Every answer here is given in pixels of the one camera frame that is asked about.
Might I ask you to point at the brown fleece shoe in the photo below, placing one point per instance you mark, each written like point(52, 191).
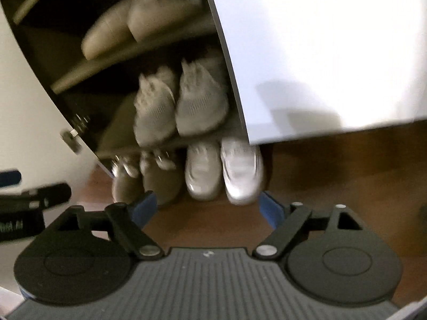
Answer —
point(127, 184)
point(161, 175)

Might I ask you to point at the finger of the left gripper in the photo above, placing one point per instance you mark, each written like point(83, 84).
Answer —
point(10, 178)
point(41, 198)

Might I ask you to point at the dark shoe cabinet shelves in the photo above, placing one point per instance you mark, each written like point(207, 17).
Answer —
point(50, 34)

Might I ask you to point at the white closed cabinet door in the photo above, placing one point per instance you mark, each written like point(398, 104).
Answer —
point(302, 68)

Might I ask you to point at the white loafer front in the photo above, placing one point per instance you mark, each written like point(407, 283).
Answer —
point(203, 171)

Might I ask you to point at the metal lower door hinge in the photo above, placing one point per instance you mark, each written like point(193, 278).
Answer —
point(72, 136)

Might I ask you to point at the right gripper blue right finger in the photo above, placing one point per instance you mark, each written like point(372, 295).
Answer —
point(288, 223)

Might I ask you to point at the beige quilted slipper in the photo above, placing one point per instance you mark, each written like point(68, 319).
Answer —
point(149, 17)
point(109, 31)

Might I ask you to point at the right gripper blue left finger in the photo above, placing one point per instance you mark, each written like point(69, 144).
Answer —
point(128, 222)

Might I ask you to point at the white sneaker coral lining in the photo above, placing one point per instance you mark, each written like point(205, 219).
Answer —
point(203, 103)

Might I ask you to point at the white loafer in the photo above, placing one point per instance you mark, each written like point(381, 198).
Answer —
point(243, 170)
point(203, 171)

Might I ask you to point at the beige quilted slipper front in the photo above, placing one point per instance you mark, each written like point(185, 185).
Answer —
point(109, 31)

